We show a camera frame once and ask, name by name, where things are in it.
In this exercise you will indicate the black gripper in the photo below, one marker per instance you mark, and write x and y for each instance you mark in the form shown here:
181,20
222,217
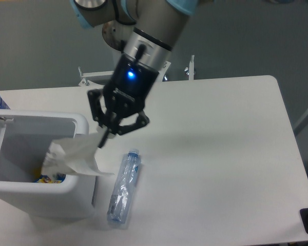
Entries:
125,94

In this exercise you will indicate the crushed clear plastic bottle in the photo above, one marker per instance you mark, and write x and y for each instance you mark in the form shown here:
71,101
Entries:
124,187

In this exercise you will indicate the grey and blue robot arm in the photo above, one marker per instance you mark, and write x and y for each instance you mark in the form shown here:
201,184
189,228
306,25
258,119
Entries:
157,27

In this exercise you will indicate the white plastic trash can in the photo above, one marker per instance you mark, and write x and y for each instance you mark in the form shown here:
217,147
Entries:
25,137

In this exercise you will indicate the blue and yellow snack packet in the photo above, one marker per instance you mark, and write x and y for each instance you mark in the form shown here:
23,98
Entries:
46,179

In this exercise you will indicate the white left frame bracket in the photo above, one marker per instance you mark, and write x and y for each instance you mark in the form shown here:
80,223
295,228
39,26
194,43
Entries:
91,78

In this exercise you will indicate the white frame bracket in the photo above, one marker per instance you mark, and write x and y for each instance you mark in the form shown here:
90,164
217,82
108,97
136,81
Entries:
91,78
163,72

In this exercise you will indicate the white right frame bracket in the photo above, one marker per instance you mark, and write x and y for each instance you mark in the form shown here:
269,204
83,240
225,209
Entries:
163,72

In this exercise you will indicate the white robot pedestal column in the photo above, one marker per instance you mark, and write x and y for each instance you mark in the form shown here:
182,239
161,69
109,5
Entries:
116,36

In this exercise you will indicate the white upright clamp bracket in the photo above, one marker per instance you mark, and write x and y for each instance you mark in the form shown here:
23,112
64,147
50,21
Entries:
190,70

